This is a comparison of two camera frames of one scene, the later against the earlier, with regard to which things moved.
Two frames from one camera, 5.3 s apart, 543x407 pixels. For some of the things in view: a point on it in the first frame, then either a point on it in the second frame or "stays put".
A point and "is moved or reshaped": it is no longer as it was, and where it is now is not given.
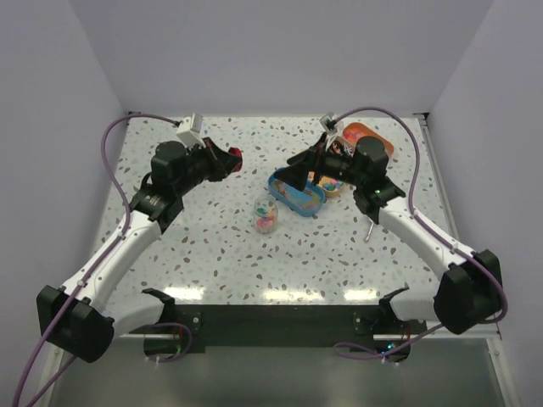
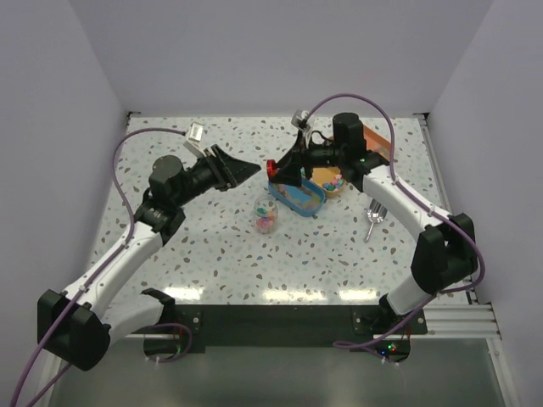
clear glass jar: (266, 214) stays put
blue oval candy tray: (307, 202) stays put
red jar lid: (237, 152) is moved or reshaped
